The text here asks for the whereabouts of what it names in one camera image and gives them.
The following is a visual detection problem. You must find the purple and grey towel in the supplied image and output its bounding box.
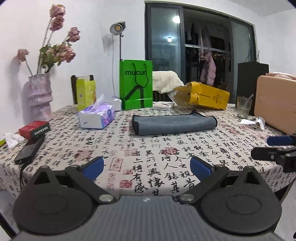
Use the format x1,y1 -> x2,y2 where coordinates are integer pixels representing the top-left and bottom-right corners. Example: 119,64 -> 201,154
132,111 -> 218,136

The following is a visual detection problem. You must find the crumpled white wrapper right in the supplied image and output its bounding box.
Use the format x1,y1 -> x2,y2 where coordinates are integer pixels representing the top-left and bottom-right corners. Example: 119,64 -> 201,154
240,117 -> 265,131

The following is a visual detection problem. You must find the pink hard suitcase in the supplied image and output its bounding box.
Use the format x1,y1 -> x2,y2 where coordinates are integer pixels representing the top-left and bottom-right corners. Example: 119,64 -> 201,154
254,75 -> 296,135

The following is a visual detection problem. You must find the glass cup with straw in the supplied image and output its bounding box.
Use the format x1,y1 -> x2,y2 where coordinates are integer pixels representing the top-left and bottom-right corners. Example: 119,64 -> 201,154
236,94 -> 254,119

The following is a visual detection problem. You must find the black phone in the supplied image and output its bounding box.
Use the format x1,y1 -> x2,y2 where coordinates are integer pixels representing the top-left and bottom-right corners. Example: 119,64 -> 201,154
14,135 -> 45,165

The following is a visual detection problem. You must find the black cabinet box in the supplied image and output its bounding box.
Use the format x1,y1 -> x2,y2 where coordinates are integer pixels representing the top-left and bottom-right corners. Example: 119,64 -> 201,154
237,61 -> 269,116

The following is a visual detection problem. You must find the red cigarette box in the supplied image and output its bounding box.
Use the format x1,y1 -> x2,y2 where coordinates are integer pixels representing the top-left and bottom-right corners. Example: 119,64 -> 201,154
18,121 -> 51,140

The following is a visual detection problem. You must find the crumpled white tissue left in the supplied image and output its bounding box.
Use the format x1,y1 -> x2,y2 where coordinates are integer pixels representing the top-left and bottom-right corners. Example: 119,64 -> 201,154
4,133 -> 25,149

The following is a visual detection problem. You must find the calligraphy print tablecloth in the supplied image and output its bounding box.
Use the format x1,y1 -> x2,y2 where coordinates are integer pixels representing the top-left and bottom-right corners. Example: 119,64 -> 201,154
1,104 -> 295,196

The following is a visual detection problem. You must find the tissue pack purple white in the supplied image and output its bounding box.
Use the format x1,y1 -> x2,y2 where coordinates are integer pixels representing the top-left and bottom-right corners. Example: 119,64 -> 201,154
78,94 -> 115,130

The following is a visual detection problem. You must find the yellow paper bag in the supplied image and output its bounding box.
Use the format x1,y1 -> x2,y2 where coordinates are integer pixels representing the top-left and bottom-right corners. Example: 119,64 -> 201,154
171,81 -> 230,110

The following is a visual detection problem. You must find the pink hanging jacket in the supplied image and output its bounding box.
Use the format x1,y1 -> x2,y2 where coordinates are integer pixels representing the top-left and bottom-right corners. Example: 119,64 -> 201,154
200,53 -> 216,86

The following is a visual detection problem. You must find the pink textured vase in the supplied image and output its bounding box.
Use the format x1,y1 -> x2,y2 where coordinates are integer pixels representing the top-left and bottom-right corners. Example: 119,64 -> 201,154
28,73 -> 53,121

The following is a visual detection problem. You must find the white box behind tissues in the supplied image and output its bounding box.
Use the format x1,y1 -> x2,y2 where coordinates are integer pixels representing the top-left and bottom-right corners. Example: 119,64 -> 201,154
111,96 -> 122,111

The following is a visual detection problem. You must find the yellow-green carton box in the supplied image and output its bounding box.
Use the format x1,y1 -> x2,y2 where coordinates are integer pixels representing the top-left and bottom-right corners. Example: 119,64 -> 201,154
76,75 -> 96,111

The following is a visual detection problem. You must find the black framed sliding window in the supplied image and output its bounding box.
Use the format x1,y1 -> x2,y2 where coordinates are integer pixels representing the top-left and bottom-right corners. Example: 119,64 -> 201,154
145,1 -> 256,103

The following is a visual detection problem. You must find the small white flat box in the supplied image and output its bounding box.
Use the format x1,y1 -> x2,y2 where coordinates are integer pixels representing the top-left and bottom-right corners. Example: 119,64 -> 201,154
152,101 -> 174,111

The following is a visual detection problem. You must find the dark wooden chair back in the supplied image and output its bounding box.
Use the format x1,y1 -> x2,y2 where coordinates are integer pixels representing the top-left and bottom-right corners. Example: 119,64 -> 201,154
70,74 -> 94,105

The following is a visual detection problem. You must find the cream cloth on chair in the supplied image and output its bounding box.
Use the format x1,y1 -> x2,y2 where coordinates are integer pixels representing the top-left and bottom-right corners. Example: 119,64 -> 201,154
152,71 -> 184,94

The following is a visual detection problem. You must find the green mucun paper bag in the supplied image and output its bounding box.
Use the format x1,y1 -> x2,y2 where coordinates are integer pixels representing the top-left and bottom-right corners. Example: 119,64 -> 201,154
119,60 -> 152,110

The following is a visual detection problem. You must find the dried pink roses bouquet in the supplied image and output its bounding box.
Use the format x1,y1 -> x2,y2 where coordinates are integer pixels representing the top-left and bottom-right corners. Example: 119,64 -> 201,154
16,3 -> 81,75

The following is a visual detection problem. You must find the studio lamp on stand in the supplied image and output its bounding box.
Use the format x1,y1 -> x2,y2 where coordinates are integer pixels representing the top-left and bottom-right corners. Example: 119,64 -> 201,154
109,21 -> 127,62

